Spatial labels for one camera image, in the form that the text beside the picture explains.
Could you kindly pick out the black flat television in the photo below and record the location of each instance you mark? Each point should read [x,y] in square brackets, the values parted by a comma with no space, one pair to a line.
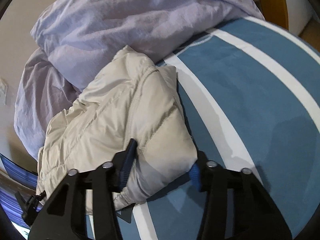
[16,179]

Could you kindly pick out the beige puffer jacket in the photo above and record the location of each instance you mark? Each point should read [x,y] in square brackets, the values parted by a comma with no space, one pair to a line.
[130,98]

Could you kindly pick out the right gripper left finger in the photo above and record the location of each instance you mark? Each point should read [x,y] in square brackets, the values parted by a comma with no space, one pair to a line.
[63,216]

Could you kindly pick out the lavender pillow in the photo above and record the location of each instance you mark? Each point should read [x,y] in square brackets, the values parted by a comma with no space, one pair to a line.
[42,93]

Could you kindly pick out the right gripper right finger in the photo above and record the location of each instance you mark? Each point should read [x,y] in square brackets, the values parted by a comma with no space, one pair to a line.
[237,205]

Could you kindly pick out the white wall socket panel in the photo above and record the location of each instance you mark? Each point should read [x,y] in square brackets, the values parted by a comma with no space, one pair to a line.
[3,91]

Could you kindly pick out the blue white striped bedsheet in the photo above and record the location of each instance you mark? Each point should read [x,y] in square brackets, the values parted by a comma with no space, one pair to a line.
[250,92]

